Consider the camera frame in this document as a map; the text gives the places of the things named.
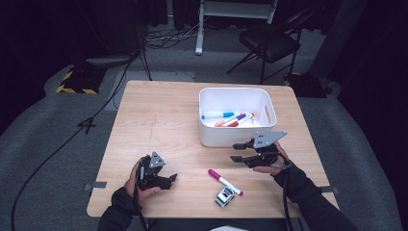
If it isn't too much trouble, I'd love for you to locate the red marker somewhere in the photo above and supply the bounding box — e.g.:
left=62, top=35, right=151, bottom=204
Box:
left=229, top=113, right=255, bottom=128

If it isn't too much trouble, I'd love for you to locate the person's right hand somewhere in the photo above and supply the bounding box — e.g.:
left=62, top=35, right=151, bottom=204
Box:
left=253, top=142, right=292, bottom=176

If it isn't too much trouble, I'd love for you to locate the white metal stand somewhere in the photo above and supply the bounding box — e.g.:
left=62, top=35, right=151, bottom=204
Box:
left=194, top=0, right=279, bottom=56

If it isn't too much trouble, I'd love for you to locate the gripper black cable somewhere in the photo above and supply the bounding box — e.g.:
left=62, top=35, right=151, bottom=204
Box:
left=133, top=165, right=152, bottom=231
left=281, top=160, right=294, bottom=231

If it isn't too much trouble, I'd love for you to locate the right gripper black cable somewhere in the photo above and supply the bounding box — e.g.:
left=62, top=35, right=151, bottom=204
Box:
left=281, top=160, right=294, bottom=231

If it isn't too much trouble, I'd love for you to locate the black yellow striped base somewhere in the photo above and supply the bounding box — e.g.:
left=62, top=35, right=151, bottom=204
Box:
left=56, top=65, right=107, bottom=95

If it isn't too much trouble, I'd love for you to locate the grey round stand base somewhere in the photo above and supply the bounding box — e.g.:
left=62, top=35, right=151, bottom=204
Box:
left=85, top=55, right=134, bottom=69

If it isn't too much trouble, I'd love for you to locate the magenta marker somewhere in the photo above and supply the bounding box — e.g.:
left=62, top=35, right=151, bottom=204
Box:
left=207, top=168, right=244, bottom=196

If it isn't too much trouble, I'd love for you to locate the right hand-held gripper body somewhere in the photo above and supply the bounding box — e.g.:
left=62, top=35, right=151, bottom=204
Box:
left=244, top=130, right=288, bottom=168

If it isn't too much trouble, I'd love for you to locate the small white toy box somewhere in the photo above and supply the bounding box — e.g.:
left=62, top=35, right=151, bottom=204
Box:
left=214, top=187, right=236, bottom=209

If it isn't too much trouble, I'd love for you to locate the black folding chair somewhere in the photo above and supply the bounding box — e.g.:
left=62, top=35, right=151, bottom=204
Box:
left=225, top=8, right=317, bottom=85

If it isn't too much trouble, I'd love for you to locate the long black floor cable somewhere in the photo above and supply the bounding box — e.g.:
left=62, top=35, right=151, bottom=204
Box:
left=9, top=47, right=143, bottom=231

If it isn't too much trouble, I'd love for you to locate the bundle of floor cables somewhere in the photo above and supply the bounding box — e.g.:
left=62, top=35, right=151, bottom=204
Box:
left=142, top=22, right=206, bottom=51

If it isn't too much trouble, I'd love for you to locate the black floor base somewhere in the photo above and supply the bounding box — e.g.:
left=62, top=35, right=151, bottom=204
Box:
left=283, top=71, right=328, bottom=99

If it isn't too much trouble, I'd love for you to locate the salmon marker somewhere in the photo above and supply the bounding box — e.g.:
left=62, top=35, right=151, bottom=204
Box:
left=215, top=114, right=239, bottom=128

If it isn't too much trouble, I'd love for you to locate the person's left hand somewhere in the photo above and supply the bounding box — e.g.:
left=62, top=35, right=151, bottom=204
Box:
left=124, top=159, right=162, bottom=202

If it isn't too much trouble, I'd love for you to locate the white plastic bin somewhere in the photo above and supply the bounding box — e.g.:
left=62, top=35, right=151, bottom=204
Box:
left=198, top=87, right=277, bottom=148

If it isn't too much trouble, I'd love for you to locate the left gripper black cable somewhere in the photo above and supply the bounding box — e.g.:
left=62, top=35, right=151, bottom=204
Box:
left=133, top=165, right=152, bottom=231

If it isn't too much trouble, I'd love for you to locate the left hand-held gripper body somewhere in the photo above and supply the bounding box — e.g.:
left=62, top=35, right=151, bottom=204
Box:
left=136, top=151, right=166, bottom=190

